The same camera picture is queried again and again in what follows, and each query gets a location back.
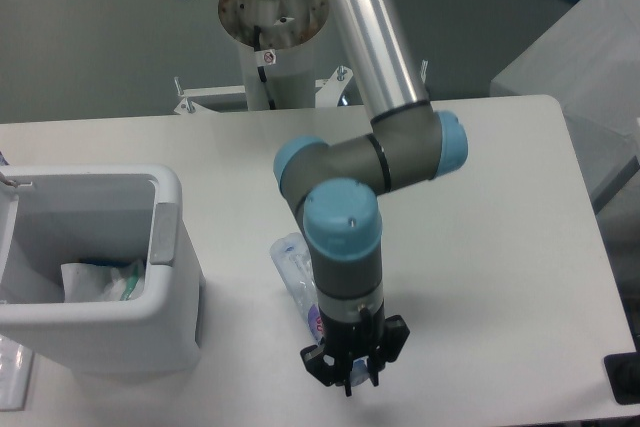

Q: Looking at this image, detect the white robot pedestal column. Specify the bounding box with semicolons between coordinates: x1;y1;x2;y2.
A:
218;0;329;111

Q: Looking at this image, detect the black cable on pedestal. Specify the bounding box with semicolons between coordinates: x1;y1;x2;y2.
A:
252;25;278;111

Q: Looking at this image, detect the clear plastic water bottle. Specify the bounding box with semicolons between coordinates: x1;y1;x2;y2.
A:
269;231;371;388

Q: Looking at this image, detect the white pedestal base bracket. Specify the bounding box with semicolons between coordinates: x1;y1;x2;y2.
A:
172;59;430;116

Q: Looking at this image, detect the black device at table edge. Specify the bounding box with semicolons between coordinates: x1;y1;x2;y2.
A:
604;352;639;405

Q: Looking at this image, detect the white plastic trash can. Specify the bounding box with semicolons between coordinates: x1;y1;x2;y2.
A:
1;165;204;373

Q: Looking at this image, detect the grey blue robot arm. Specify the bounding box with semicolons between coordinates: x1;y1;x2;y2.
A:
218;0;468;390

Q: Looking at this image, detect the white covered side table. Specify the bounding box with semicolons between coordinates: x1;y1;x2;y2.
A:
489;0;639;208

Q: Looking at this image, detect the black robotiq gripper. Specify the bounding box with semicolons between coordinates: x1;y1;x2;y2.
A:
300;310;410;396

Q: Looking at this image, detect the clear plastic wrapper with green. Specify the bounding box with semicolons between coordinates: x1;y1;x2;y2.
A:
60;260;146;303

